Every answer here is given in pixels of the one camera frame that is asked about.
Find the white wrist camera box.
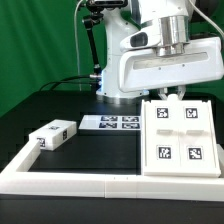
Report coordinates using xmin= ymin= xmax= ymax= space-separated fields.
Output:
xmin=120 ymin=31 xmax=160 ymax=51

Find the black cable bundle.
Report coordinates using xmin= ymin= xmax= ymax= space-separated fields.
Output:
xmin=39 ymin=75 xmax=101 ymax=92

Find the white cabinet top block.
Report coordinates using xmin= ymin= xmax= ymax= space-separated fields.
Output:
xmin=29 ymin=119 xmax=77 ymax=151

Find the white marker base plate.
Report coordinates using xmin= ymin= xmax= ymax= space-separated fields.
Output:
xmin=79 ymin=115 xmax=141 ymax=131

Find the white cabinet body box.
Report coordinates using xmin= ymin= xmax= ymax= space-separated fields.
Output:
xmin=141 ymin=94 xmax=221 ymax=178

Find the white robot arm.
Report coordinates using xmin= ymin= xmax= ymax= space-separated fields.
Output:
xmin=86 ymin=0 xmax=224 ymax=103

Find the white cabinet door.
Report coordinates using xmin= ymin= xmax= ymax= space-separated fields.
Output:
xmin=146 ymin=103 xmax=180 ymax=172
xmin=179 ymin=102 xmax=215 ymax=172

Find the white cable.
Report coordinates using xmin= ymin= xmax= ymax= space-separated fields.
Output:
xmin=73 ymin=0 xmax=87 ymax=92

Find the white U-shaped fence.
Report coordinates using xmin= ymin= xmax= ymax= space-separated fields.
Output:
xmin=0 ymin=141 xmax=224 ymax=202

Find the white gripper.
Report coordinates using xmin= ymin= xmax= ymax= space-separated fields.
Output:
xmin=118 ymin=37 xmax=224 ymax=100

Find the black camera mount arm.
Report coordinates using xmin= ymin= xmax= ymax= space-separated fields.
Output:
xmin=82 ymin=0 xmax=103 ymax=90

